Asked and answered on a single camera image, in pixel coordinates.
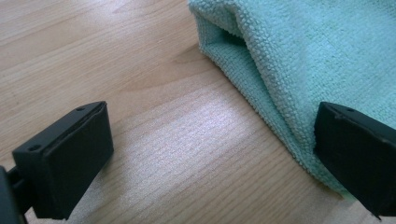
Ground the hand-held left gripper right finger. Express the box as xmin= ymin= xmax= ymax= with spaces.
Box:
xmin=313 ymin=101 xmax=396 ymax=220

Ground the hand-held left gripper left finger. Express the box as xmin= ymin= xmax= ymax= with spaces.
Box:
xmin=11 ymin=100 xmax=115 ymax=220

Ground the green microfibre cloth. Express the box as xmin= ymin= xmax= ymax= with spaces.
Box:
xmin=187 ymin=0 xmax=396 ymax=201

